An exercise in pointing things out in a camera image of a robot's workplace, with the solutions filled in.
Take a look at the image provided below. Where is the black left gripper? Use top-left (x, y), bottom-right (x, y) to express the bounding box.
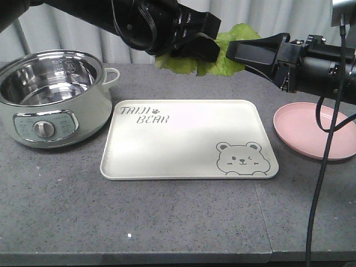
top-left (169, 2), bottom-right (221, 62)

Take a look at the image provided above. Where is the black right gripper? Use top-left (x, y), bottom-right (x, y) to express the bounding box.
top-left (226, 33), bottom-right (305, 93)

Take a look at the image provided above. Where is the green lettuce leaf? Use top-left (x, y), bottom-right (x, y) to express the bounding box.
top-left (155, 23), bottom-right (260, 76)

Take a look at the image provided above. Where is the pink round plate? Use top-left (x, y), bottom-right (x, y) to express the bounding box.
top-left (273, 102), bottom-right (355, 161)

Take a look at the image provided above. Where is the cream bear serving tray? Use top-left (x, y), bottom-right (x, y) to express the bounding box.
top-left (100, 100), bottom-right (279, 180)

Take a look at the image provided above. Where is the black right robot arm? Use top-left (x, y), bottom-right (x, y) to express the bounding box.
top-left (226, 33), bottom-right (355, 104)

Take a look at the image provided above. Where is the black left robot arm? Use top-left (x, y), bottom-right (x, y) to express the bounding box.
top-left (45, 1), bottom-right (221, 62)

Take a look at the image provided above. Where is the white pleated curtain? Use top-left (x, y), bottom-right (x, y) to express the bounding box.
top-left (1, 1), bottom-right (340, 63)

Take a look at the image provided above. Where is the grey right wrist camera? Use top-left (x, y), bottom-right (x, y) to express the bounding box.
top-left (330, 0), bottom-right (355, 27)

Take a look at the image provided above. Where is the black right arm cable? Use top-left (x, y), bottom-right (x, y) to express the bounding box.
top-left (305, 13), bottom-right (356, 267)

